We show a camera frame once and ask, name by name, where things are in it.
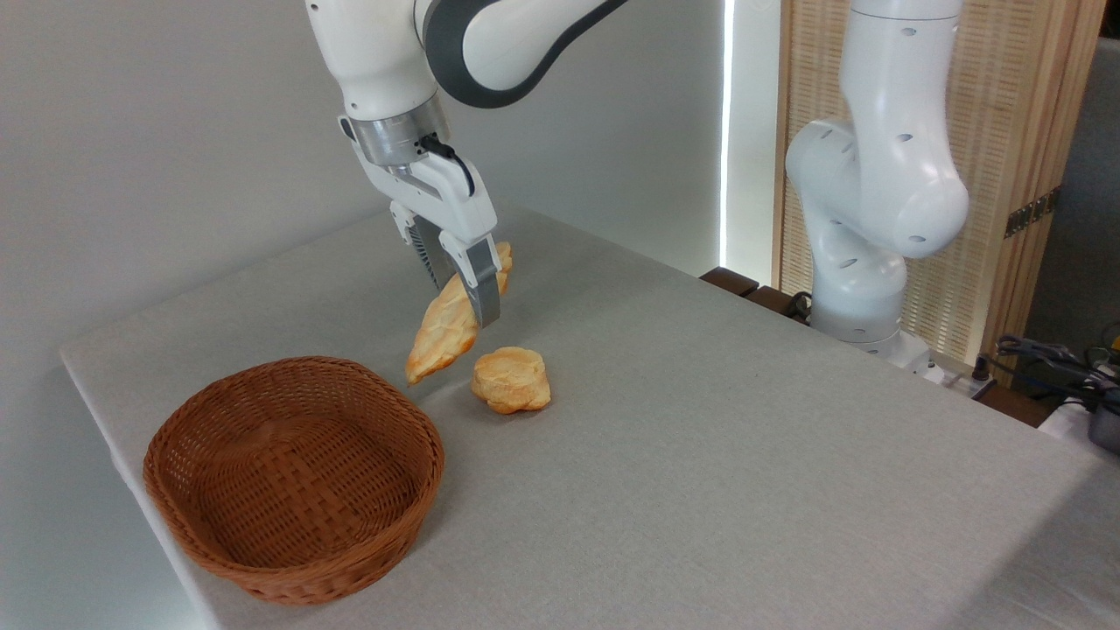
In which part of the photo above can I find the brown wicker basket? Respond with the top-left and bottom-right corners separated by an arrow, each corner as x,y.
143,355 -> 446,607

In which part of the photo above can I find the dark wooden base board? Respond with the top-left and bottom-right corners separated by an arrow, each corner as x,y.
700,267 -> 816,326

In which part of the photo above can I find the wooden woven screen panel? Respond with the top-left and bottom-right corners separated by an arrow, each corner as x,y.
772,0 -> 1109,386

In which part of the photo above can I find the black cable bundle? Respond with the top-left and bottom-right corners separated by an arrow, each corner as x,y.
996,332 -> 1120,412

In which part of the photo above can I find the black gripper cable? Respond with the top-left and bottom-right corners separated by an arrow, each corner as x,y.
418,133 -> 477,198

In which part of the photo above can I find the round bread roll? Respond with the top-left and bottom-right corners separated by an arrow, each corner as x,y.
471,346 -> 553,415

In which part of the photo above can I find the long braided bread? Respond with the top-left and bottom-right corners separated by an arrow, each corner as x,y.
404,241 -> 515,386

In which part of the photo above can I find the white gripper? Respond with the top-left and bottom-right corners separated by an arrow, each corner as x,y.
339,114 -> 503,329

